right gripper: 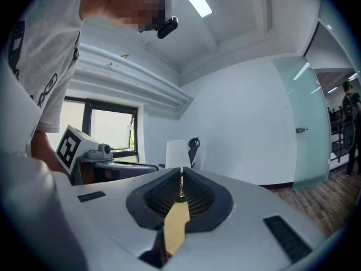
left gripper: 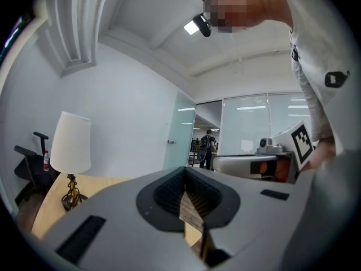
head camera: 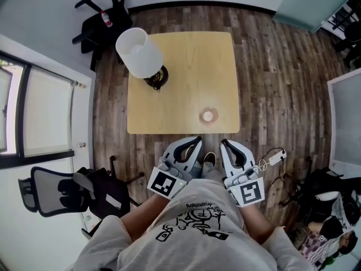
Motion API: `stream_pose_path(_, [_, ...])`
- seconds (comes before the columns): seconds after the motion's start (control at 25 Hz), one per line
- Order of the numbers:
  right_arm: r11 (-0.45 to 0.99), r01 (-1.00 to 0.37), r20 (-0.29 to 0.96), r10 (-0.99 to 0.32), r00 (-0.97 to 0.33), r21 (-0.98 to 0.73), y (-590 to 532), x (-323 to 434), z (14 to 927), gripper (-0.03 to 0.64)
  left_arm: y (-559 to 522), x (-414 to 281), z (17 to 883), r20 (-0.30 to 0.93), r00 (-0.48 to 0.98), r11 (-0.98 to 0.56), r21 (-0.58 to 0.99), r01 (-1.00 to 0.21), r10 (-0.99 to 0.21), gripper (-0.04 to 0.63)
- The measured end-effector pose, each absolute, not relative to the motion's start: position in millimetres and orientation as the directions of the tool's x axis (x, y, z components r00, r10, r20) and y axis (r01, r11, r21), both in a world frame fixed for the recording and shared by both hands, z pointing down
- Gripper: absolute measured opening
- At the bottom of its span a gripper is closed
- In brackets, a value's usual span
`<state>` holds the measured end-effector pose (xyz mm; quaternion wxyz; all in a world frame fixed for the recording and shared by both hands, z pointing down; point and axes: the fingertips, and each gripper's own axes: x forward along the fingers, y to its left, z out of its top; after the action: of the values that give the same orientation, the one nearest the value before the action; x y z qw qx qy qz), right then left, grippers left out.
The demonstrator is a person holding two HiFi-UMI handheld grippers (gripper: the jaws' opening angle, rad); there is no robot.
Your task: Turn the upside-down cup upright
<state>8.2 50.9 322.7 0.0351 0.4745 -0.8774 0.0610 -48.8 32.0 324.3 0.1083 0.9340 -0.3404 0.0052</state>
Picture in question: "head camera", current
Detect person's left shoe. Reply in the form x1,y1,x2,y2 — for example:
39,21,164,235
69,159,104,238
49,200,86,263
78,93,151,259
180,145,199,163

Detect person's right shoe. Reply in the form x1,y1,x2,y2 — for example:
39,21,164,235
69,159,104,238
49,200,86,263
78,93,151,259
202,151,217,169

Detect black chair with clothes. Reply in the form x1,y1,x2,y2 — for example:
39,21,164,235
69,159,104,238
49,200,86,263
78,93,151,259
296,156,361,237

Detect black lamp cable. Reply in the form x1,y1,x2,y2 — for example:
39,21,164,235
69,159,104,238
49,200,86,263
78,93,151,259
146,69,167,91

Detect person's left forearm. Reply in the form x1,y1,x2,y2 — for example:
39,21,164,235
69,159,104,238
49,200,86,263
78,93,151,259
120,192,173,244

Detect white shade table lamp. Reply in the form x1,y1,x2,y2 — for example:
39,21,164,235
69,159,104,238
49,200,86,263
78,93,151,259
115,27,170,91

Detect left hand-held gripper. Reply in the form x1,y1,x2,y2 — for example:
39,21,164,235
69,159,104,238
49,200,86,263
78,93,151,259
147,135,204,200

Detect clear glass cup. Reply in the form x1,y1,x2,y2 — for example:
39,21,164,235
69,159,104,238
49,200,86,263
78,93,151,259
199,106,219,125

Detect white framed board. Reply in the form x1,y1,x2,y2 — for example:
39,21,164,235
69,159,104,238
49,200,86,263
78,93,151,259
327,67,361,178

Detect grey mesh office chair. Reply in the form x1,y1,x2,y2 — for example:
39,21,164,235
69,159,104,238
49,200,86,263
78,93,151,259
17,155,146,240

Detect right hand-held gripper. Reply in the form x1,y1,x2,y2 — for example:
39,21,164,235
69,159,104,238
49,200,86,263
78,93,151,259
220,138,266,208

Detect white roller blind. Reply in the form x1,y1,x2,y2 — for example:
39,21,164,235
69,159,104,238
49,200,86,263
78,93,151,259
23,65,74,155

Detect red label plastic bottle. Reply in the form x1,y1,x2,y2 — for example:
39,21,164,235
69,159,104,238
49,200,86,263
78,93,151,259
100,10,113,28

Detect person's right forearm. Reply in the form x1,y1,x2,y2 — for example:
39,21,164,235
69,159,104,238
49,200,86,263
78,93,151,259
239,204,287,248

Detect white power adapter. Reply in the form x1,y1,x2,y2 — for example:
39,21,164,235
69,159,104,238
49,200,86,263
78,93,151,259
268,149,287,165

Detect pale green cabinet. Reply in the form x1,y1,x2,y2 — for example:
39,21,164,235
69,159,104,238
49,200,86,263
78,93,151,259
271,0,361,34

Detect person's grey trousers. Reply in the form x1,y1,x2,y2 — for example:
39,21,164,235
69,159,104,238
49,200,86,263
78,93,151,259
192,161,225,182

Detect black floor cable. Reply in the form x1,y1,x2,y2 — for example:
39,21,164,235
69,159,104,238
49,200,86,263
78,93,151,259
264,147,302,208

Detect person's grey printed shirt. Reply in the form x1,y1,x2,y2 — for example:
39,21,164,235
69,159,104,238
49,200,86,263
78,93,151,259
72,176,312,271

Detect black frame window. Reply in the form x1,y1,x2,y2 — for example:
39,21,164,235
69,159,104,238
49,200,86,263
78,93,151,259
0,49,76,169

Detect person's shoe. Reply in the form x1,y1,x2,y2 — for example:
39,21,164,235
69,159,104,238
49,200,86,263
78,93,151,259
202,151,217,169
180,145,199,163

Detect black office chair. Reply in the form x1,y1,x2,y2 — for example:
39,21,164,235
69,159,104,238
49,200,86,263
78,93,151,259
71,0,134,72

